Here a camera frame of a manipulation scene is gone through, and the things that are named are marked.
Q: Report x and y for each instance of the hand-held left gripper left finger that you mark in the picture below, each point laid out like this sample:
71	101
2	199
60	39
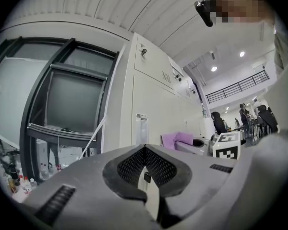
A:
126	174

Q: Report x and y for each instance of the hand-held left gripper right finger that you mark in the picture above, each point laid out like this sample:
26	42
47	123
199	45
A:
169	172

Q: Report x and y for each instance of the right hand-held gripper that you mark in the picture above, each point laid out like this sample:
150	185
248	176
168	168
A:
226	146

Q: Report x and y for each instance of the purple cloth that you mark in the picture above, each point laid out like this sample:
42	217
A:
176	139

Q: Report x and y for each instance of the row of white locker doors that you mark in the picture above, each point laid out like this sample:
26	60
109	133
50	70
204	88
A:
158	97

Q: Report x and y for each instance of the locker key with tag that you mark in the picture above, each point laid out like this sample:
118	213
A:
143	51

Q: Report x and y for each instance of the clear plastic document pocket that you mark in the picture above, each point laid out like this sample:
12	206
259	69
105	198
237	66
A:
142	130

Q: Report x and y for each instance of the dark table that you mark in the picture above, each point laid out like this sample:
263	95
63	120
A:
254	124

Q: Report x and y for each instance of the black balcony railing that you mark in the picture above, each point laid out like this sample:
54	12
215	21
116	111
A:
237	86

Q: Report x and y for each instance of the round ceiling light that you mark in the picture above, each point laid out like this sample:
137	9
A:
214	68
242	54

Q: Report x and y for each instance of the grey roller blind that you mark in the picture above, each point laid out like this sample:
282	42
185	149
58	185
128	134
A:
74	99

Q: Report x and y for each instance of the cluster of bottles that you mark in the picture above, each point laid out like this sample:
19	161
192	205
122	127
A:
21	182

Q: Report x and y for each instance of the person's grey torso clothing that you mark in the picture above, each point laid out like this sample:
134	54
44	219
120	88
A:
282	54

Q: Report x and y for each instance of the person's head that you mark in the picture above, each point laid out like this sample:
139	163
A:
240	1

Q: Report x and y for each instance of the black head-worn camera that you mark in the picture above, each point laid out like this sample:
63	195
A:
204	12

